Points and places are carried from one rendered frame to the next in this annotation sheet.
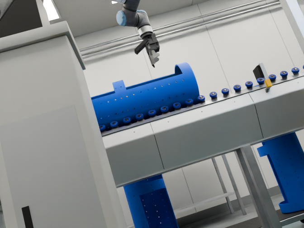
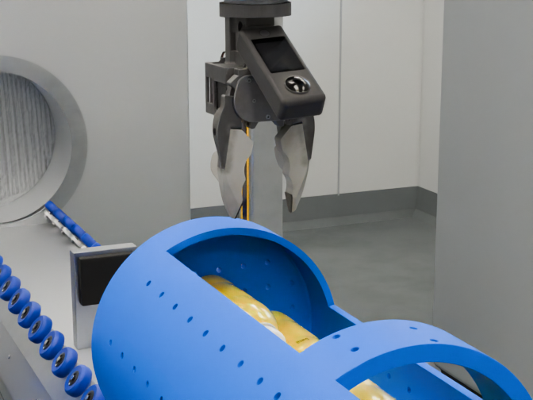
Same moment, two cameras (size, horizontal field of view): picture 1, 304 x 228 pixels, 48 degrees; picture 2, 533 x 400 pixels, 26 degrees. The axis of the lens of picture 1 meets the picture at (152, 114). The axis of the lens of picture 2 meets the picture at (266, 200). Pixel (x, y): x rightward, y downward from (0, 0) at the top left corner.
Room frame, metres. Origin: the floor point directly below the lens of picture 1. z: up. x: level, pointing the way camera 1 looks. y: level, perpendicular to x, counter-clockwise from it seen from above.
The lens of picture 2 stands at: (2.38, 0.97, 1.56)
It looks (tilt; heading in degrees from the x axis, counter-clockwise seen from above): 13 degrees down; 252
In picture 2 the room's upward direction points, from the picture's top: straight up
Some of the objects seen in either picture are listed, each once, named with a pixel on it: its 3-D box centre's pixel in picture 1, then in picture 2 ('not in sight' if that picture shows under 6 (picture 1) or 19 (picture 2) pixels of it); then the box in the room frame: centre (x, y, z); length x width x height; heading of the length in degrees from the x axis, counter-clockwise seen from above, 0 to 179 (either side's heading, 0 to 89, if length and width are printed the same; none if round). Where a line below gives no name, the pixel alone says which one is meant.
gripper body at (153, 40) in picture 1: (150, 43); (252, 63); (2.04, -0.13, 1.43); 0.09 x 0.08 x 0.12; 96
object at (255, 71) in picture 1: (261, 77); (106, 297); (2.09, -0.72, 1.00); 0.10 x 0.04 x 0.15; 6
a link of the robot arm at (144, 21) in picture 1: (141, 21); not in sight; (2.04, -0.12, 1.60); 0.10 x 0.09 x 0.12; 130
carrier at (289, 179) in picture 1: (277, 146); not in sight; (2.48, -0.78, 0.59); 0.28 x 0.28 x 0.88
